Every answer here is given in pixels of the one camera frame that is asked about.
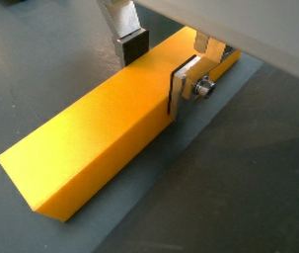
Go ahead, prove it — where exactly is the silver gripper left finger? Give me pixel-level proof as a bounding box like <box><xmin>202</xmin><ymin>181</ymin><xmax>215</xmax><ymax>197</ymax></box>
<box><xmin>96</xmin><ymin>0</ymin><xmax>150</xmax><ymax>67</ymax></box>

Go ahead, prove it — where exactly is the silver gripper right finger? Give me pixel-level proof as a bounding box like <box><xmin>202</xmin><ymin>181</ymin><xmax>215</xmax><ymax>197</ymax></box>
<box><xmin>167</xmin><ymin>31</ymin><xmax>237</xmax><ymax>123</ymax></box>

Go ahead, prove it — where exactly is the yellow long block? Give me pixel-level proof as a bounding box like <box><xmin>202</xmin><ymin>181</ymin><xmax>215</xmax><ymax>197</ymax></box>
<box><xmin>0</xmin><ymin>26</ymin><xmax>243</xmax><ymax>223</ymax></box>

